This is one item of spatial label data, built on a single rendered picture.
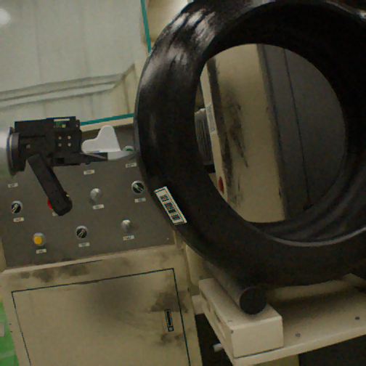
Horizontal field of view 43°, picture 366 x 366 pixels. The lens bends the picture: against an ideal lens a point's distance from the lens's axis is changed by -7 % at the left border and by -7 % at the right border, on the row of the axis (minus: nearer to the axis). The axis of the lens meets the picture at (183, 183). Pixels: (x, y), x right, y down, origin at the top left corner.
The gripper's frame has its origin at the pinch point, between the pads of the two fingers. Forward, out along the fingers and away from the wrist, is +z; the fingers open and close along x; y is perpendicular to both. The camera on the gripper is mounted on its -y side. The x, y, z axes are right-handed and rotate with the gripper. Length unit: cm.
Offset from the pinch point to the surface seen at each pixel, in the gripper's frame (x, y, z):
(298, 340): -8.8, -32.1, 26.5
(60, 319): 51, -44, -22
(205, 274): 23.8, -26.4, 15.6
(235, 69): 26.4, 19.8, 25.1
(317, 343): -10.7, -32.6, 29.4
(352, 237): -12.0, -14.2, 34.7
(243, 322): -9.7, -27.2, 16.5
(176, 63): -11.3, 13.6, 7.2
